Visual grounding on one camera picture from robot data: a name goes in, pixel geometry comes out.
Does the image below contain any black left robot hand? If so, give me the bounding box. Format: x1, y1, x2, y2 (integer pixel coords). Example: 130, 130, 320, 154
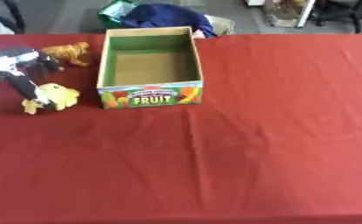
0, 45, 65, 109

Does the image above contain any yellow soft toy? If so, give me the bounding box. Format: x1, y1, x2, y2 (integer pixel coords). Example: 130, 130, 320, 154
20, 82, 83, 116

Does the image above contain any cardboard box with green inside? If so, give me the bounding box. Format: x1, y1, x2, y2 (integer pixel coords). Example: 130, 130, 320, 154
95, 25, 205, 110

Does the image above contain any white stand with clear box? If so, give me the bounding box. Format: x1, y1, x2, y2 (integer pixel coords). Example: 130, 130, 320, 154
261, 0, 317, 29

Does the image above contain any orange tiger toy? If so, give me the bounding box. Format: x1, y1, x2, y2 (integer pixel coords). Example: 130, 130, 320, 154
38, 41, 93, 67

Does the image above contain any green container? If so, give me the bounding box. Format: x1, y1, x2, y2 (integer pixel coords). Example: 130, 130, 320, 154
95, 0, 142, 30

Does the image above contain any dark blue bag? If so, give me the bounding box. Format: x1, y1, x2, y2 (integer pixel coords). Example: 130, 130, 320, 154
118, 3, 219, 39

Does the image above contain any beige bag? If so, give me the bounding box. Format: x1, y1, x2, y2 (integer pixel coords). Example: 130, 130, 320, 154
204, 14, 238, 37

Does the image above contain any black office chair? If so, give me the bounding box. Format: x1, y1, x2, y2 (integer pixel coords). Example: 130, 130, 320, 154
310, 0, 362, 34

